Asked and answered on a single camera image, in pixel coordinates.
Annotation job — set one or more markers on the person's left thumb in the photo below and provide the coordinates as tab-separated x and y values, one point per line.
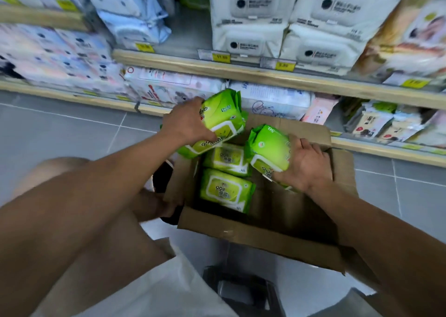
206	135

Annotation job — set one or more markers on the pink pack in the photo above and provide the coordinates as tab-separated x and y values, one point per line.
319	110

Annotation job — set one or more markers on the person's right forearm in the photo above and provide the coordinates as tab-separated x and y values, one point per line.
379	247

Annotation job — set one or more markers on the white blue print pack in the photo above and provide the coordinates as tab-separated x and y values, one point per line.
271	99

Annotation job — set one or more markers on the yellow price tag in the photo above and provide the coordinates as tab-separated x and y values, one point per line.
67	5
221	57
144	47
285	66
415	83

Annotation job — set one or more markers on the stack of white patterned packs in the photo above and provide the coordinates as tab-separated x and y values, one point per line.
59	59

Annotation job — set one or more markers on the white wipes pack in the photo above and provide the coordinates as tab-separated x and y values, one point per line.
322	50
345	5
249	41
254	0

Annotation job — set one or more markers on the brown cardboard box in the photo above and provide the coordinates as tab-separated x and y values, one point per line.
278	229

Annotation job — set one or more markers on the wooden shelf board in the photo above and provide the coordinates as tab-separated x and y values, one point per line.
41	17
383	149
69	97
278	78

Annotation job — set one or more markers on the green wet wipes packet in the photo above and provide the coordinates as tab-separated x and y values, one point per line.
270	148
228	159
225	189
223	116

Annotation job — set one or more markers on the baby print tissue pack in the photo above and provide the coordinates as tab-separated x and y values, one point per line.
407	41

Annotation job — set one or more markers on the person's right thumb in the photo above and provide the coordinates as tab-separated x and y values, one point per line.
283	176

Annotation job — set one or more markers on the person's right hand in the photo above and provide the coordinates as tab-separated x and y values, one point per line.
308	169

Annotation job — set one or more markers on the white red print pack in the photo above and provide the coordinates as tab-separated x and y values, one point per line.
167	85

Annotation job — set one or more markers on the white shorts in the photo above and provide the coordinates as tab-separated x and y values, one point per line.
163	292

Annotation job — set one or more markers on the light blue tissue pack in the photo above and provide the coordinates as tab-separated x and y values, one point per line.
129	10

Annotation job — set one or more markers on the small white green pack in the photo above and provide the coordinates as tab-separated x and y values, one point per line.
369	120

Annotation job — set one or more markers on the person's left hand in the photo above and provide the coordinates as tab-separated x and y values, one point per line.
184	123

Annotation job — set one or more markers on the person's left forearm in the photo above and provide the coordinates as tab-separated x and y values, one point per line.
76	205

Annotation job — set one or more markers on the black stool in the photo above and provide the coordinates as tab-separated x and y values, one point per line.
244	292

